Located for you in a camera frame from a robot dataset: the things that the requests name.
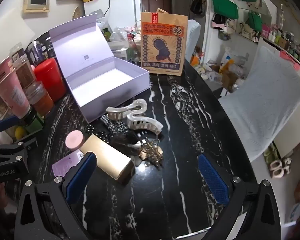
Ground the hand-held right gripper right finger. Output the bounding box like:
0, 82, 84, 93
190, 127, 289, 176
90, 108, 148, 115
197, 153, 288, 240

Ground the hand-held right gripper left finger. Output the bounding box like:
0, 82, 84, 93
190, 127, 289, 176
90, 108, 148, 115
14, 151, 98, 240

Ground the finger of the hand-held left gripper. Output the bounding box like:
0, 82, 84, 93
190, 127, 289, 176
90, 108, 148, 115
5, 137, 38, 155
0, 115, 19, 140

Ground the purple card box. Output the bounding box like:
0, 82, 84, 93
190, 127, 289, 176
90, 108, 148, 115
52, 150, 87, 180

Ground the gold cardboard box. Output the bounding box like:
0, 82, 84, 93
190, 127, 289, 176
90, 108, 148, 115
80, 134, 136, 184

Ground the pink round compact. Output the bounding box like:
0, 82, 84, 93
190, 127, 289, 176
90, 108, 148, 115
65, 130, 85, 152

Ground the black polka-dot scrunchie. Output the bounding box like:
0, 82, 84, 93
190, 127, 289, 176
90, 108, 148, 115
84, 124, 113, 143

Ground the black white gingham scrunchie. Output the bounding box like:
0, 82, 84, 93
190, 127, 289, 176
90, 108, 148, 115
100, 115, 130, 133

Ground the gold metal hair clip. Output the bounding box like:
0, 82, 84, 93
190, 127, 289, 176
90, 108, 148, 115
139, 138, 164, 168

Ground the pearl white hair claw clip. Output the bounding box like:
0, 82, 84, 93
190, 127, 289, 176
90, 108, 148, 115
105, 99, 163, 133

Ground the lavender gift box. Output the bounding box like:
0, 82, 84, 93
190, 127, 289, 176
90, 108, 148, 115
49, 14, 150, 123

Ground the dark green jar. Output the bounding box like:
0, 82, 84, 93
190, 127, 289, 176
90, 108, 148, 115
22, 110, 45, 133

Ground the pink tube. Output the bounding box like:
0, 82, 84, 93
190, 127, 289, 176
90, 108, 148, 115
0, 56, 32, 119

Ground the clear plastic cup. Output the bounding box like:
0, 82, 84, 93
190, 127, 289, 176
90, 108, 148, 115
25, 81, 55, 117

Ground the brown patterned packet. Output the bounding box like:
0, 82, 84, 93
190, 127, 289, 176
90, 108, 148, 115
15, 60, 37, 85

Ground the red canister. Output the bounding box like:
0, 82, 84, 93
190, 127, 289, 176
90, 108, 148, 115
34, 58, 67, 103

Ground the beige slipper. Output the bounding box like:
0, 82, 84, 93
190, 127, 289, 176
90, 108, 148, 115
269, 159, 285, 179
282, 156, 293, 171

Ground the black printed packet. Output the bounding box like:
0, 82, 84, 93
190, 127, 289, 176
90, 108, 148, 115
37, 34, 57, 58

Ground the chair with light blue cover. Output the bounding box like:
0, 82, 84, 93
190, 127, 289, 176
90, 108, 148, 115
185, 19, 202, 60
218, 45, 300, 162

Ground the brown printed paper bag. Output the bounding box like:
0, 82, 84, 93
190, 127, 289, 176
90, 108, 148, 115
140, 11, 188, 76

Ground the white medicine box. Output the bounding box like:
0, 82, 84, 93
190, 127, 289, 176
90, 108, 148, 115
112, 48, 130, 62

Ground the white open box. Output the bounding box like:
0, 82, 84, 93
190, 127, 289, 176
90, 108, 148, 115
107, 40, 130, 52

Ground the woven fan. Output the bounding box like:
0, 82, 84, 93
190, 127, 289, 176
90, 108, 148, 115
72, 6, 84, 20

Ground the pink paper sheet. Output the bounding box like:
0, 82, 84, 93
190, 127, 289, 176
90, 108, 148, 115
280, 51, 300, 70

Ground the clear plastic bag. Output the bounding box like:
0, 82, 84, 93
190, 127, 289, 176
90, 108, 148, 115
109, 27, 130, 43

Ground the white refrigerator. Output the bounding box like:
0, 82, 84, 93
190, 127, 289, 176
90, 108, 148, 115
84, 0, 142, 34

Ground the black hanging bag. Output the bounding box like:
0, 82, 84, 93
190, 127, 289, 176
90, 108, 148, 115
190, 0, 206, 15

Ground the cream wall panel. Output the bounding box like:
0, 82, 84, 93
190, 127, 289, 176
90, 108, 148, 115
22, 0, 50, 12

